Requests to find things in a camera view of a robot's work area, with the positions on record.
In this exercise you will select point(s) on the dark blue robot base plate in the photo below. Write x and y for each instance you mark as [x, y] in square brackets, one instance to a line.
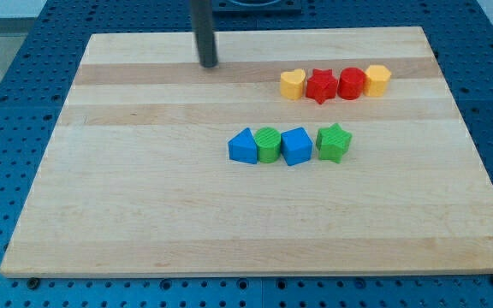
[256, 6]

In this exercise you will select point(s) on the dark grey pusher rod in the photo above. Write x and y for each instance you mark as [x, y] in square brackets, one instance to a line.
[203, 32]

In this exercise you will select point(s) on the green star block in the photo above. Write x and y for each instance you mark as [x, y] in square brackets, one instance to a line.
[333, 143]

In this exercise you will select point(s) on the wooden board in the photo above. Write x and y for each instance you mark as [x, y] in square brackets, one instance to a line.
[136, 179]

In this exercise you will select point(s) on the yellow heart block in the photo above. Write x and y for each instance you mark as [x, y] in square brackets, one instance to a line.
[292, 83]

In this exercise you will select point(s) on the yellow hexagon block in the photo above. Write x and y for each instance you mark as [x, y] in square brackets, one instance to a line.
[377, 78]

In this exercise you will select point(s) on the green cylinder block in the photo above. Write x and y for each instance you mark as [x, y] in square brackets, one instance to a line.
[268, 142]

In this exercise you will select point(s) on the red star block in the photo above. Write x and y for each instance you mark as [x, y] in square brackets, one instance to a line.
[322, 85]

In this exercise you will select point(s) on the red cylinder block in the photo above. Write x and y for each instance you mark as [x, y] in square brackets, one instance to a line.
[351, 83]

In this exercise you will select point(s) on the blue triangle block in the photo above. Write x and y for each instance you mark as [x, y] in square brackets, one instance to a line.
[242, 147]

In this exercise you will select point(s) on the blue cube block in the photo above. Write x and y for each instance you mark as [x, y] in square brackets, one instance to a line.
[296, 146]

